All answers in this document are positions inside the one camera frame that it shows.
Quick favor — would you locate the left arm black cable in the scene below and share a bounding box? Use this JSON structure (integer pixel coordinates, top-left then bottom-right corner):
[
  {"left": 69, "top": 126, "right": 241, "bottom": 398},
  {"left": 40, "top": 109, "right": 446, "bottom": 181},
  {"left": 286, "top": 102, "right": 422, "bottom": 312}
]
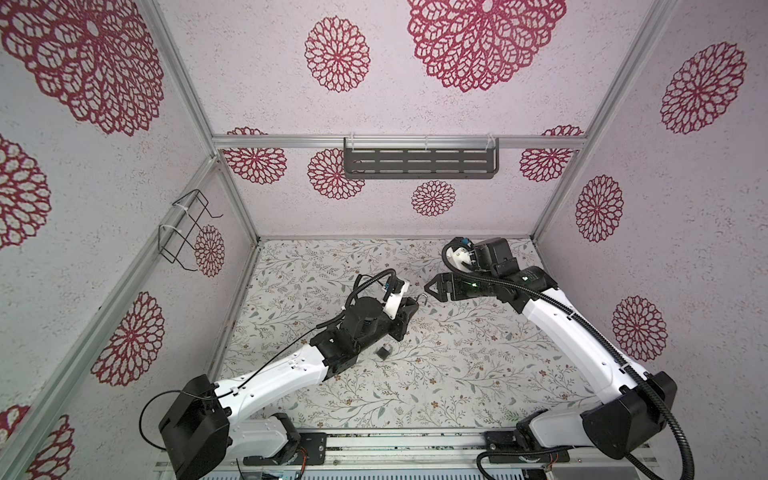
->
[{"left": 139, "top": 268, "right": 400, "bottom": 452}]

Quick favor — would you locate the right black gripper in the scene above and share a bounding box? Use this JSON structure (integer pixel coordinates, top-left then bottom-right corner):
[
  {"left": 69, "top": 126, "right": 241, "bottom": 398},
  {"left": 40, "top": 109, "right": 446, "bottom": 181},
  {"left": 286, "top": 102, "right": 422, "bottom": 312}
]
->
[{"left": 424, "top": 270, "right": 496, "bottom": 302}]

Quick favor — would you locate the black wire wall rack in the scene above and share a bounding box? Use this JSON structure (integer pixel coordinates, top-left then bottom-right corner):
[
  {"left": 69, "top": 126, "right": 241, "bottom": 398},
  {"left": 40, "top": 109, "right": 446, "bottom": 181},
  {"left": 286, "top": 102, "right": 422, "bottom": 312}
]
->
[{"left": 156, "top": 189, "right": 225, "bottom": 277}]

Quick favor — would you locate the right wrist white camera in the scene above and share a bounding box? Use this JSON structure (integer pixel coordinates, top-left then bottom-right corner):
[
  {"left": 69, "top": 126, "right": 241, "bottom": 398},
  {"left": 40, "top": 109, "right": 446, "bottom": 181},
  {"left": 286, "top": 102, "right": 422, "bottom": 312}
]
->
[{"left": 447, "top": 237, "right": 478, "bottom": 272}]

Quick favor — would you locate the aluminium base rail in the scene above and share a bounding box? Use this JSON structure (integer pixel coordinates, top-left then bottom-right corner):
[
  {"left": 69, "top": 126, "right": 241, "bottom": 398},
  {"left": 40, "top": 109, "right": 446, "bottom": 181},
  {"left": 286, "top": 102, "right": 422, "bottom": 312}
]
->
[{"left": 154, "top": 427, "right": 660, "bottom": 475}]

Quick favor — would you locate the grey slotted wall shelf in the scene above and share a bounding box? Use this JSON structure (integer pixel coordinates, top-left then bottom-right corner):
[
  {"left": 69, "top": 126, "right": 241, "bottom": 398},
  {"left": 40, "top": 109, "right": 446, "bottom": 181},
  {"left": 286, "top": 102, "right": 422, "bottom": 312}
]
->
[{"left": 342, "top": 138, "right": 500, "bottom": 180}]

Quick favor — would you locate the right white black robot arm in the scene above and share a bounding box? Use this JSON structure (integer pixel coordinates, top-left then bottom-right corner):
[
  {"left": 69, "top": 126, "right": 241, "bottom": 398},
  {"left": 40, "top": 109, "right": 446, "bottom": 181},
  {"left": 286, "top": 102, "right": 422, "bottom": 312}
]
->
[{"left": 424, "top": 237, "right": 695, "bottom": 479}]

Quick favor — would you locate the wrist white camera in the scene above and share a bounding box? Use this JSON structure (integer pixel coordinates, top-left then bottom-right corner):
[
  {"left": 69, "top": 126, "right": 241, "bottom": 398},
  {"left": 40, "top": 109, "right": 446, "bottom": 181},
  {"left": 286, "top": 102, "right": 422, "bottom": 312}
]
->
[
  {"left": 447, "top": 237, "right": 478, "bottom": 272},
  {"left": 383, "top": 275, "right": 411, "bottom": 320}
]

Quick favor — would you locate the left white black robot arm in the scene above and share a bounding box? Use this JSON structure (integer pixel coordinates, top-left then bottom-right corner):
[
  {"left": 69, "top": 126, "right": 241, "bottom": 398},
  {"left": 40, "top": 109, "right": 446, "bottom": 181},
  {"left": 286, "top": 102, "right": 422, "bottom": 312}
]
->
[{"left": 158, "top": 296, "right": 419, "bottom": 479}]

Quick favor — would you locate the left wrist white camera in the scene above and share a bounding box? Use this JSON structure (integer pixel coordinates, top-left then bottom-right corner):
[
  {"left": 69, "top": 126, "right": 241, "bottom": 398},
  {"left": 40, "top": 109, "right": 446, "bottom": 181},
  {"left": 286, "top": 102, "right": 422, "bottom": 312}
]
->
[{"left": 383, "top": 275, "right": 411, "bottom": 320}]

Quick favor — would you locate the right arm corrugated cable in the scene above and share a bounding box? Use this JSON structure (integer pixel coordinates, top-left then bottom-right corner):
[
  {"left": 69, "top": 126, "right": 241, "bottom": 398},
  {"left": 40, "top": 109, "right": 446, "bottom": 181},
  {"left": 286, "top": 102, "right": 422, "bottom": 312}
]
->
[{"left": 441, "top": 237, "right": 696, "bottom": 480}]

